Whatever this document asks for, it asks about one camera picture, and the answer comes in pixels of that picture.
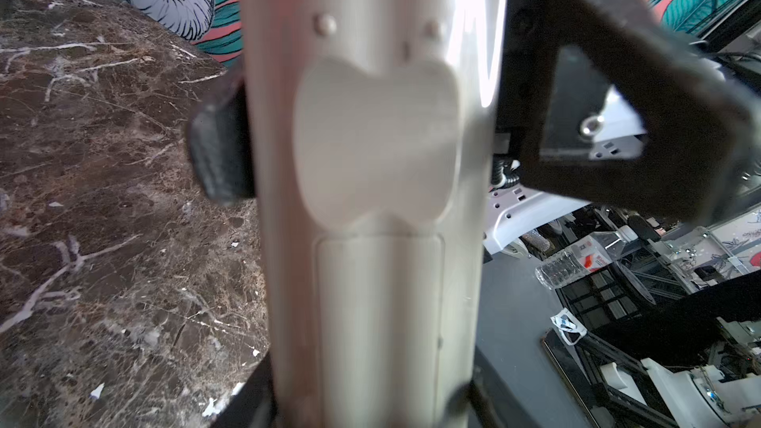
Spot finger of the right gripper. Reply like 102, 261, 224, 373
186, 65, 256, 205
497, 0, 760, 223

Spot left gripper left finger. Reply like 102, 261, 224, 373
210, 353, 277, 428

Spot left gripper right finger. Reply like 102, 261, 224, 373
469, 363, 509, 428

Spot remote battery cover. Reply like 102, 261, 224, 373
316, 235, 443, 427

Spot white AC remote control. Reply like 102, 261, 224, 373
240, 0, 507, 427

